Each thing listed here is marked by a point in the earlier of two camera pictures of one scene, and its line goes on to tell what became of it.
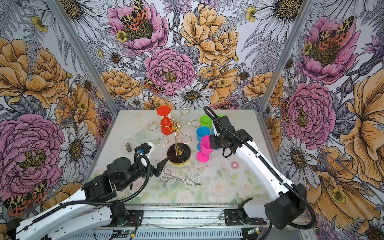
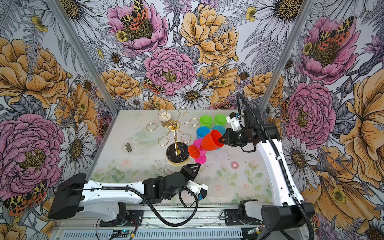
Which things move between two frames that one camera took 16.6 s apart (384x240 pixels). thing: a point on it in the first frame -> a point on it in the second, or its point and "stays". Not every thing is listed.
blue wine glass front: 201,132 stays
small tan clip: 128,147 stays
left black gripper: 158,169 -> 190,171
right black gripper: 213,144 -> 228,139
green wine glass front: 206,121 stays
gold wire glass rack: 179,153 stays
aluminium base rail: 193,222 stays
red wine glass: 166,125 -> 210,142
